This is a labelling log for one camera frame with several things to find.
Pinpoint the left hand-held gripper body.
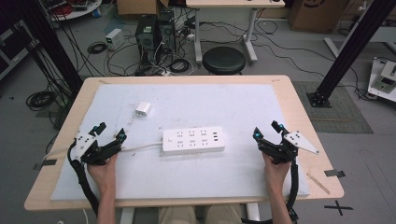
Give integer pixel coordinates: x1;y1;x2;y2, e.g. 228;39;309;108
74;131;123;166

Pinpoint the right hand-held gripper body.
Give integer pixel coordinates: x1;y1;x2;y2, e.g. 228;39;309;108
259;130;320;165

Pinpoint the white charger adapter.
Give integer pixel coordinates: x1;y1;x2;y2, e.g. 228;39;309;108
134;101;153;119

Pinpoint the white power strip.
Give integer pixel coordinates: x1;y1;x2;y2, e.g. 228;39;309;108
162;125;226;157

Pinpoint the person's left hand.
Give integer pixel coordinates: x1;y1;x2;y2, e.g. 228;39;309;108
86;153;119;191

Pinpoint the person's right hand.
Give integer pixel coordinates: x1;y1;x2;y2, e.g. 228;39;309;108
262;152;292;188

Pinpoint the light wooden table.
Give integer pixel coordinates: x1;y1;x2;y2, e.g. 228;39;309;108
23;74;346;212

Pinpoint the black tape strip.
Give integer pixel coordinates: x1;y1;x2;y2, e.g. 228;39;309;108
323;169;347;179
33;159;58;171

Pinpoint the thin wooden stick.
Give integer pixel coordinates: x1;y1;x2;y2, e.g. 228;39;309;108
305;172;332;195

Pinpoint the grey floor mat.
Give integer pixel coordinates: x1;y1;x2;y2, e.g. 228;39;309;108
291;80;375;135

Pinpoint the white foam mat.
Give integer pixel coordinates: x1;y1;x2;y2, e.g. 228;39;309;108
50;82;312;202

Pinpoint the white table leg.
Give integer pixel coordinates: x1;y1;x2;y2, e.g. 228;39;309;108
119;207;135;224
246;203;262;222

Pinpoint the black tape cross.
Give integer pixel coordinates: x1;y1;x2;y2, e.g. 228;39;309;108
323;200;355;217

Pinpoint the black round stool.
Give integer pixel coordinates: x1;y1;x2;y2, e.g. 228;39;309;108
201;46;248;76

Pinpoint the person's right leg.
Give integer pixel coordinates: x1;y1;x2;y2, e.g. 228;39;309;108
205;203;245;224

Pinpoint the person's leg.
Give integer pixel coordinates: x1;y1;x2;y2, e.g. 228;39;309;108
157;204;198;224
205;203;245;224

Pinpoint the white power supply box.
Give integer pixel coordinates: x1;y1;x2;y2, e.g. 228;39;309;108
105;28;125;51

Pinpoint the black metal stand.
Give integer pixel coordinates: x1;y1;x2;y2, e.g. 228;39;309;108
305;0;396;109
5;0;84;94

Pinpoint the person's left leg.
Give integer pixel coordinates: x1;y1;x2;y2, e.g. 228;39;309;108
157;204;198;224

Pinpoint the black computer tower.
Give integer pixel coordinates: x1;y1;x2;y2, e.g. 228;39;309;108
156;9;177;54
135;14;158;65

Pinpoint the white device on floor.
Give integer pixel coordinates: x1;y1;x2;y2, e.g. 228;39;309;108
367;56;396;104

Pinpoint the grey metal shelf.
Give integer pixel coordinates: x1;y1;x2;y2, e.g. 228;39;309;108
0;20;40;81

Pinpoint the large cardboard box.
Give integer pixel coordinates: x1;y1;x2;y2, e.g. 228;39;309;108
287;0;350;34

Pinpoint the round white table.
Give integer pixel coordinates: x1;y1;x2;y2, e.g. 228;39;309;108
39;0;104;22

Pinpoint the small cardboard box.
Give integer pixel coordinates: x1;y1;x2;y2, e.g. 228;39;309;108
116;0;169;17

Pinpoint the white-legged wooden desk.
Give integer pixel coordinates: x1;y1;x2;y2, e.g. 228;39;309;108
185;0;286;65

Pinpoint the white power strip cable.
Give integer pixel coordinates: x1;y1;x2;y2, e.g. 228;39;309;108
41;141;163;161

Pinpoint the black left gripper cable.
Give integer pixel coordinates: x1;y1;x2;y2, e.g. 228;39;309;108
66;141;101;217

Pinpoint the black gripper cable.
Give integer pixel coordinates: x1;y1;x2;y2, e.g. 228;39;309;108
66;141;101;217
241;157;301;224

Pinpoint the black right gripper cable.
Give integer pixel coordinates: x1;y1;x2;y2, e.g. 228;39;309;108
241;157;301;224

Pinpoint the coiled black cable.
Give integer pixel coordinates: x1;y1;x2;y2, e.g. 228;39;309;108
25;90;58;112
168;58;191;75
86;41;108;55

